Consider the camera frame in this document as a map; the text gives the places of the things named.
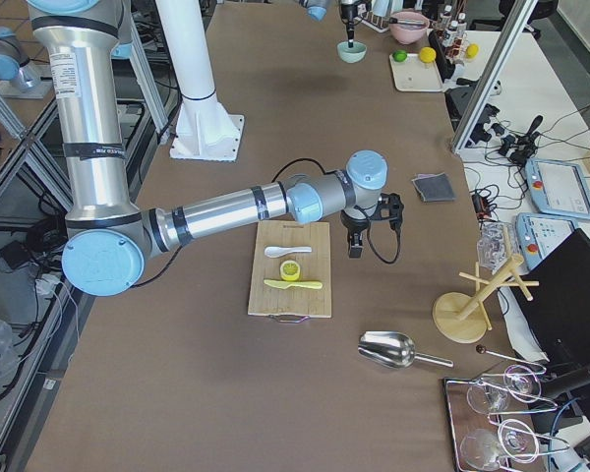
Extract pink bowl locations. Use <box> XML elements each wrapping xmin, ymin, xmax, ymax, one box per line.
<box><xmin>388</xmin><ymin>11</ymin><xmax>430</xmax><ymax>45</ymax></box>

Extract wire glass rack tray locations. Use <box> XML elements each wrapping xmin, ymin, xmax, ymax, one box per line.
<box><xmin>443</xmin><ymin>364</ymin><xmax>569</xmax><ymax>471</ymax></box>

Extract black monitor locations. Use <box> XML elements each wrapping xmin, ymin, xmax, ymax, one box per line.
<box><xmin>521</xmin><ymin>229</ymin><xmax>590</xmax><ymax>365</ymax></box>

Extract mint green bowl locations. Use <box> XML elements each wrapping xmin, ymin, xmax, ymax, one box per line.
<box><xmin>336</xmin><ymin>41</ymin><xmax>367</xmax><ymax>64</ymax></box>

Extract upper wine glass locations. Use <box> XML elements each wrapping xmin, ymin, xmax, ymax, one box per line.
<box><xmin>466</xmin><ymin>365</ymin><xmax>541</xmax><ymax>414</ymax></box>

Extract lower teach pendant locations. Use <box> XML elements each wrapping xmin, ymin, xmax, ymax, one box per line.
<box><xmin>515</xmin><ymin>212</ymin><xmax>579</xmax><ymax>270</ymax></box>

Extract wine glass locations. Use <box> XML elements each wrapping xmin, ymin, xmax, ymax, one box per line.
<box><xmin>466</xmin><ymin>365</ymin><xmax>541</xmax><ymax>414</ymax></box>
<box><xmin>460</xmin><ymin>419</ymin><xmax>540</xmax><ymax>471</ymax></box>

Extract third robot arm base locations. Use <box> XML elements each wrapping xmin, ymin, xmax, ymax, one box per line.
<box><xmin>0</xmin><ymin>27</ymin><xmax>52</xmax><ymax>99</ymax></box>

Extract clear plastic container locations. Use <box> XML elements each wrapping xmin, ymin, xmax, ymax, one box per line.
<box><xmin>477</xmin><ymin>222</ymin><xmax>519</xmax><ymax>271</ymax></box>

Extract yellow fruit on rack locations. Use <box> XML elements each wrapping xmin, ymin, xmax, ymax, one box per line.
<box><xmin>465</xmin><ymin>43</ymin><xmax>480</xmax><ymax>60</ymax></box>

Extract yellow plastic knife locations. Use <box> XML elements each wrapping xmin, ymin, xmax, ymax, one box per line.
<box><xmin>264</xmin><ymin>279</ymin><xmax>324</xmax><ymax>290</ymax></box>

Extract metal scoop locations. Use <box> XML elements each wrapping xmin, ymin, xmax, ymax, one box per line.
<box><xmin>358</xmin><ymin>330</ymin><xmax>454</xmax><ymax>369</ymax></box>

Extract bamboo cutting board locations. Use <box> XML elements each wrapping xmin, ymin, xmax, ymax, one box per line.
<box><xmin>248</xmin><ymin>220</ymin><xmax>332</xmax><ymax>321</ymax></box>

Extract green lime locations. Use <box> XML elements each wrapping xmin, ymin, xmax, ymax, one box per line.
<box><xmin>392</xmin><ymin>50</ymin><xmax>407</xmax><ymax>62</ymax></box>

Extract yellow lemon slice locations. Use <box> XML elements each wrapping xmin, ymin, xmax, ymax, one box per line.
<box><xmin>279</xmin><ymin>260</ymin><xmax>301</xmax><ymax>281</ymax></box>

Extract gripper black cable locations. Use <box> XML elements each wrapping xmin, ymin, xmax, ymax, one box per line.
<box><xmin>366</xmin><ymin>206</ymin><xmax>405</xmax><ymax>265</ymax></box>

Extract cream tray with bear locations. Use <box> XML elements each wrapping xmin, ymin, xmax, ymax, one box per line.
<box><xmin>388</xmin><ymin>53</ymin><xmax>443</xmax><ymax>92</ymax></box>

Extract white ceramic spoon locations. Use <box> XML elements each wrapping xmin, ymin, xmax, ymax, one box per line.
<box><xmin>264</xmin><ymin>246</ymin><xmax>312</xmax><ymax>259</ymax></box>

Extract teach pendant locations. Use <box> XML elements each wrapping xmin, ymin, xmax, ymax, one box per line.
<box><xmin>515</xmin><ymin>212</ymin><xmax>579</xmax><ymax>270</ymax></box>
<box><xmin>525</xmin><ymin>157</ymin><xmax>590</xmax><ymax>221</ymax></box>

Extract lower wine glass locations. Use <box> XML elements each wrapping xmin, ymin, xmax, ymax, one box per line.
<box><xmin>460</xmin><ymin>419</ymin><xmax>540</xmax><ymax>471</ymax></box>

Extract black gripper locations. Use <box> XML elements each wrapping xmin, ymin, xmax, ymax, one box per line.
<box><xmin>340</xmin><ymin>193</ymin><xmax>404</xmax><ymax>258</ymax></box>
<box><xmin>339</xmin><ymin>0</ymin><xmax>360</xmax><ymax>48</ymax></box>

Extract upper teach pendant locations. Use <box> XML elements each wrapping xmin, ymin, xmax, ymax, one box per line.
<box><xmin>525</xmin><ymin>157</ymin><xmax>590</xmax><ymax>221</ymax></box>

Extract grey folded cloth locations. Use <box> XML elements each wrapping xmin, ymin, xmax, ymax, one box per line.
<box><xmin>412</xmin><ymin>173</ymin><xmax>456</xmax><ymax>203</ymax></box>

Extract white pedestal column base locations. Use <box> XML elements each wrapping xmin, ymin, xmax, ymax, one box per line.
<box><xmin>156</xmin><ymin>0</ymin><xmax>245</xmax><ymax>162</ymax></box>

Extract aluminium frame post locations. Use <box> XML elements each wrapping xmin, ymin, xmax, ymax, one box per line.
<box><xmin>450</xmin><ymin>0</ymin><xmax>538</xmax><ymax>154</ymax></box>

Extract wooden cup tree stand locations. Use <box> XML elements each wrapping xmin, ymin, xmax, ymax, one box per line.
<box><xmin>432</xmin><ymin>253</ymin><xmax>540</xmax><ymax>343</ymax></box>

